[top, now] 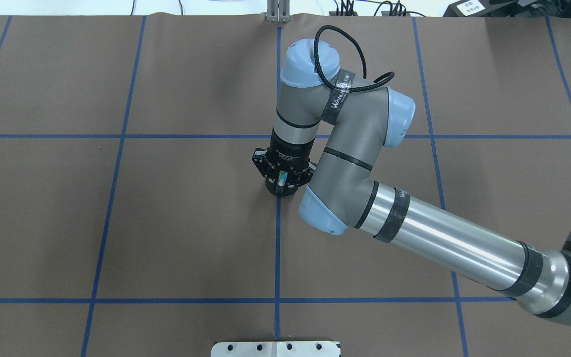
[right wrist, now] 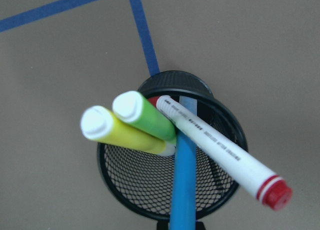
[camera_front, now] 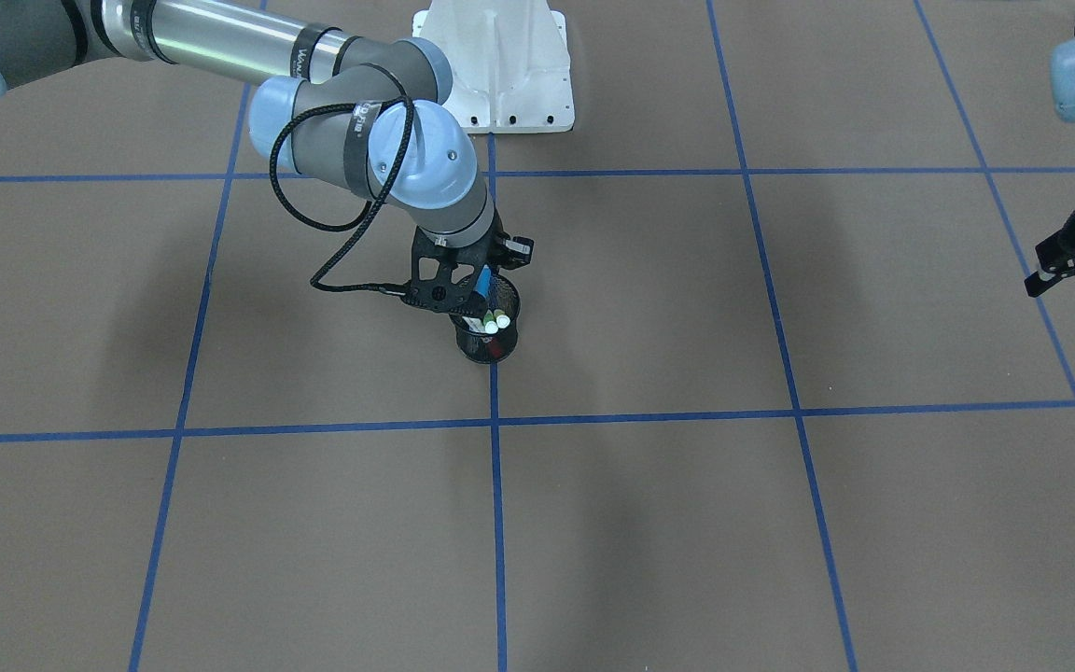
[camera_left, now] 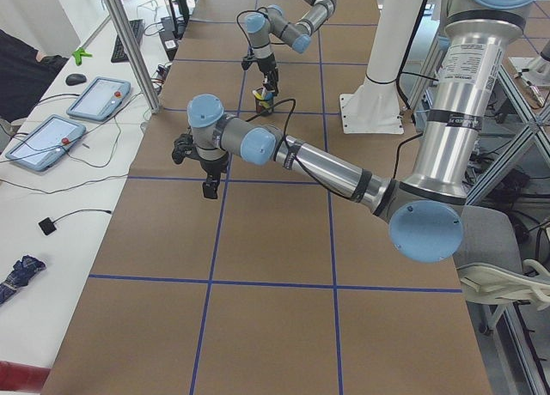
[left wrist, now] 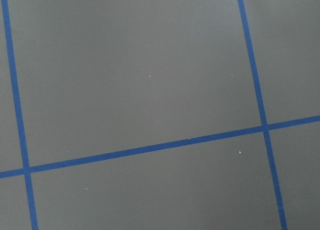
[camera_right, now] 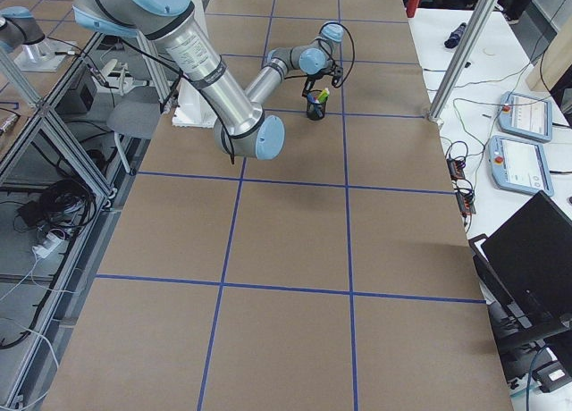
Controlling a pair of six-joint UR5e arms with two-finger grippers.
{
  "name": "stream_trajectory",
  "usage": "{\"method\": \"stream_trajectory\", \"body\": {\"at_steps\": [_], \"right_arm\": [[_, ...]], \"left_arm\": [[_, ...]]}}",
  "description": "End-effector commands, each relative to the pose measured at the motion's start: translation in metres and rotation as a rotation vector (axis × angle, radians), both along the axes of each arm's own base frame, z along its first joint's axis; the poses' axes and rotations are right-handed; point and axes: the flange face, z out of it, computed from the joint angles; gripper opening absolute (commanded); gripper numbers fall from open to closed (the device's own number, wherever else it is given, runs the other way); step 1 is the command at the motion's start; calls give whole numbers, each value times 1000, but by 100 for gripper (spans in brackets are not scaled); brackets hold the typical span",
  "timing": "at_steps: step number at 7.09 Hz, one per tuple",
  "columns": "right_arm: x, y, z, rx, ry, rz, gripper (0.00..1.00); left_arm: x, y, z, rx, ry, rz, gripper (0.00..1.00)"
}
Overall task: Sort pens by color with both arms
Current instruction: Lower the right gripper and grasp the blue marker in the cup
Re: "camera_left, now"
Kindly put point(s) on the grey office chair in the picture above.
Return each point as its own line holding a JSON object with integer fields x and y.
{"x": 490, "y": 268}

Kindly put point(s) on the near teach pendant tablet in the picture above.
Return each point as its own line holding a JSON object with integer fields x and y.
{"x": 47, "y": 143}

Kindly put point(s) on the aluminium frame post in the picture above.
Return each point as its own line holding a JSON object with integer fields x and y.
{"x": 123, "y": 29}

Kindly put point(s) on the green clamp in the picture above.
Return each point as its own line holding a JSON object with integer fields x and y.
{"x": 79, "y": 54}

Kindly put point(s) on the black computer mouse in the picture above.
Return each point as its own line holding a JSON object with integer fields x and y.
{"x": 75, "y": 79}

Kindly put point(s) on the far teach pendant tablet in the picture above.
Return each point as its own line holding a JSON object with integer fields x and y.
{"x": 100, "y": 99}

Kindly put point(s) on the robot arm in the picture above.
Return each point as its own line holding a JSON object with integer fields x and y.
{"x": 262, "y": 24}
{"x": 423, "y": 211}

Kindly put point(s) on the folded blue umbrella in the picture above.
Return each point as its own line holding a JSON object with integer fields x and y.
{"x": 22, "y": 272}

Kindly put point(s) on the black mesh pen cup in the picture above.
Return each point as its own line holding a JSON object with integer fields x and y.
{"x": 259, "y": 109}

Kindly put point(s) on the small black square device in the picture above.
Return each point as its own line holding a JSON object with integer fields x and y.
{"x": 47, "y": 226}

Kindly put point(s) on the teach pendant tablet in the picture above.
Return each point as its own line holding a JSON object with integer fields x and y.
{"x": 100, "y": 99}
{"x": 47, "y": 143}

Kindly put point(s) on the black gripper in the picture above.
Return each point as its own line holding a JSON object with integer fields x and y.
{"x": 212, "y": 167}
{"x": 267, "y": 66}

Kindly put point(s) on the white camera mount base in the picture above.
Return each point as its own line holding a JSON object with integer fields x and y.
{"x": 372, "y": 109}

